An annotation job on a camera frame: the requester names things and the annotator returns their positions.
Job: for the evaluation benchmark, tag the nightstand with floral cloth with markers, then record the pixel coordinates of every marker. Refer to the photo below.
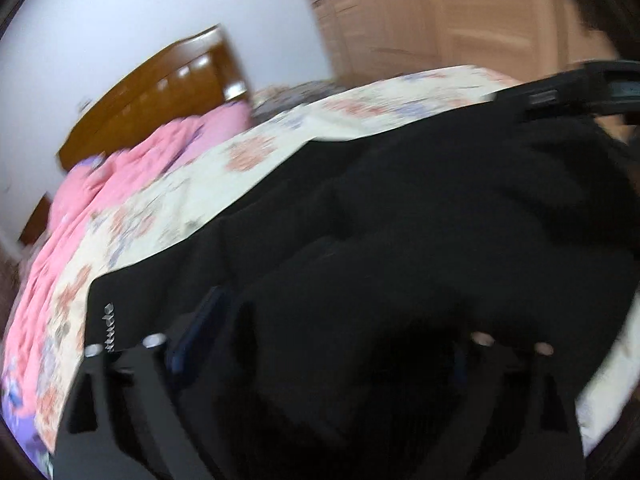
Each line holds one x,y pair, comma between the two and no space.
290,97

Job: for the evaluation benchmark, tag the black pants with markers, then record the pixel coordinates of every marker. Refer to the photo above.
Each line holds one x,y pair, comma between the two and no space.
400,260

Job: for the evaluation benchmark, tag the floral bed sheet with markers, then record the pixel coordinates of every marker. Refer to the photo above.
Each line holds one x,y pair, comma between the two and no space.
280,145

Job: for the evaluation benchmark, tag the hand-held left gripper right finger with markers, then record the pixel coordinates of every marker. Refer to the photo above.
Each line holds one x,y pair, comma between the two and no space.
542,385

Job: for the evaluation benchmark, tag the wooden bed headboard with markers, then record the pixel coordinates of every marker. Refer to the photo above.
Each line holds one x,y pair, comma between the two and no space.
165,95

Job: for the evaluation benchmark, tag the wooden wardrobe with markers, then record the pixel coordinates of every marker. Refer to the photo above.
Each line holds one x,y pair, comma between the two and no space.
440,15

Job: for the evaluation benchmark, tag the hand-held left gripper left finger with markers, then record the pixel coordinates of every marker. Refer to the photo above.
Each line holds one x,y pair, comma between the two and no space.
199,327

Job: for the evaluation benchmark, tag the pink quilt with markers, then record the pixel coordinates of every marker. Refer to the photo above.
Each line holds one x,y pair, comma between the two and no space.
100,200

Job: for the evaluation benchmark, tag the small wooden nightstand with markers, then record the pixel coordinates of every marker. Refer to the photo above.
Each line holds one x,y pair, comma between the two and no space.
36,220

